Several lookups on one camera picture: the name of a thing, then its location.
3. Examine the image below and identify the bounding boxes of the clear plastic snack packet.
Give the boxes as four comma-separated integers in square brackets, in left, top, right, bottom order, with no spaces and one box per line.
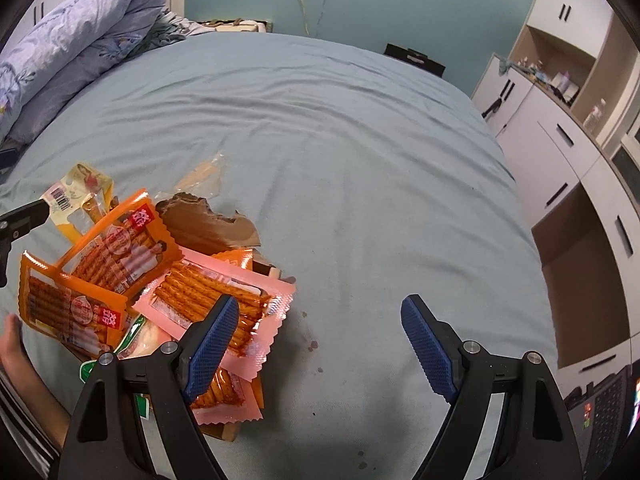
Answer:
[152,152,226,201]

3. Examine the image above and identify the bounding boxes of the person's left forearm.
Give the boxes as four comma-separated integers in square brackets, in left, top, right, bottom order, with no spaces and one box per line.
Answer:
[0,345,72,467]

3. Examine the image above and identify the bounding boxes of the white cabinet unit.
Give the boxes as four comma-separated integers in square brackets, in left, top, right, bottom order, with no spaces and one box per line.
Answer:
[470,0,640,372]

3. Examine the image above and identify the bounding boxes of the green snack packet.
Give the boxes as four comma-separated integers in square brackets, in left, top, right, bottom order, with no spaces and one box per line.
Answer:
[79,312,174,419]

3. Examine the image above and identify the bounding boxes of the pink white shelf items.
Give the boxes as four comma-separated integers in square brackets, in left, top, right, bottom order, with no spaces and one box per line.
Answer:
[519,59,582,107]

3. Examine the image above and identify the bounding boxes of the beige bedside box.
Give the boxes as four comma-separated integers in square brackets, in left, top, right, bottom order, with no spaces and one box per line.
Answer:
[192,17,274,35]

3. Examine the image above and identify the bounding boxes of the white bottle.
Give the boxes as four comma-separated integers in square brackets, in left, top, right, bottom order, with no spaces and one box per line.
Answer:
[582,99,607,134]

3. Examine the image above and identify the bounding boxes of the person's left hand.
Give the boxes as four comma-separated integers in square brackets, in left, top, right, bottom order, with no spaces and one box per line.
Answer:
[0,314,31,362]

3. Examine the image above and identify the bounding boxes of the purple floral quilt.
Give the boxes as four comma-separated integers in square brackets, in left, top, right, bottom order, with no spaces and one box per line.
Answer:
[0,0,169,147]

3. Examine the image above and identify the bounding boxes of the black laptop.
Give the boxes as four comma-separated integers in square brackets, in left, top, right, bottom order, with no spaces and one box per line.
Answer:
[562,360,640,480]

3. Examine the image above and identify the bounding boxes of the pink snack stick packet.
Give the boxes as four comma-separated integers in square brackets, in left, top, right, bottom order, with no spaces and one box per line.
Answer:
[190,366,265,426]
[132,246,297,380]

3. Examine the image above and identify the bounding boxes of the brown cardboard box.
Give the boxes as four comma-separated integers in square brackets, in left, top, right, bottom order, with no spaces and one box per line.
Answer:
[155,192,284,444]

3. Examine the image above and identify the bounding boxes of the grey floral pillow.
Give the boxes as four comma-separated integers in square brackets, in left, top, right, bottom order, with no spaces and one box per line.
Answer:
[127,12,202,54]

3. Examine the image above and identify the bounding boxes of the black box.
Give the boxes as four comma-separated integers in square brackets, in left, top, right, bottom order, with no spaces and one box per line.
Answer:
[384,43,447,79]

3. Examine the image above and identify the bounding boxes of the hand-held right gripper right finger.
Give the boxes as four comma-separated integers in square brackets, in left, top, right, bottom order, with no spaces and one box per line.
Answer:
[400,294,585,480]

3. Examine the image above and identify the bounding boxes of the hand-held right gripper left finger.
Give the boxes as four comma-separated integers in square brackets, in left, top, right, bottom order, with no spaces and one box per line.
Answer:
[59,294,241,480]

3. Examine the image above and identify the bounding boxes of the thin grey cable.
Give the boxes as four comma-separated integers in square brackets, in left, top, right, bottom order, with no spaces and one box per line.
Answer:
[316,0,332,39]

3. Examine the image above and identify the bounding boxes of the yellow snack packet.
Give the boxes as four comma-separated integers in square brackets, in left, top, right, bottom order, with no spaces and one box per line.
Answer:
[39,161,117,246]

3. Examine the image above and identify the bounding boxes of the orange snack stick packet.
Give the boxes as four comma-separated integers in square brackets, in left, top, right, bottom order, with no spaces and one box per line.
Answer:
[56,189,185,297]
[212,249,269,412]
[19,251,129,357]

